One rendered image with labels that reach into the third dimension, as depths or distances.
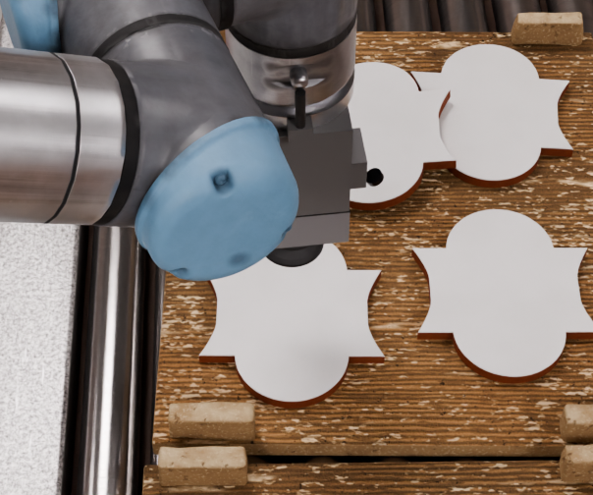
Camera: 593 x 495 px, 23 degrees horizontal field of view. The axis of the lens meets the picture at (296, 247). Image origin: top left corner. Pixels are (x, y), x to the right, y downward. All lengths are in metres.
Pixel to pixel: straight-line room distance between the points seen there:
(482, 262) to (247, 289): 0.18
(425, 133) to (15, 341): 0.35
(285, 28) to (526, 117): 0.43
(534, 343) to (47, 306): 0.36
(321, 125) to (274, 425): 0.25
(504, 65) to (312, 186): 0.38
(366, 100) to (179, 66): 0.52
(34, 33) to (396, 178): 0.45
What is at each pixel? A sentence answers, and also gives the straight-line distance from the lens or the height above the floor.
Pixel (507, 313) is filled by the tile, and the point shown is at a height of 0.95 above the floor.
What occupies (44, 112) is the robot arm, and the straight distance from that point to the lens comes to 0.60.
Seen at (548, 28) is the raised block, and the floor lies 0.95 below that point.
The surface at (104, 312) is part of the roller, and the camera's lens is 1.07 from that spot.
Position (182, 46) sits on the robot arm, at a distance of 0.67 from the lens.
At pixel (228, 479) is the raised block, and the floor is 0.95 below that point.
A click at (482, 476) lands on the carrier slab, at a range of 0.98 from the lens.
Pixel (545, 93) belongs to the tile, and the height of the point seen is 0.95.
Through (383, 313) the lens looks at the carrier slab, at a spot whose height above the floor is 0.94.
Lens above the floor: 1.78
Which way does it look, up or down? 52 degrees down
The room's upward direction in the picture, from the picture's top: straight up
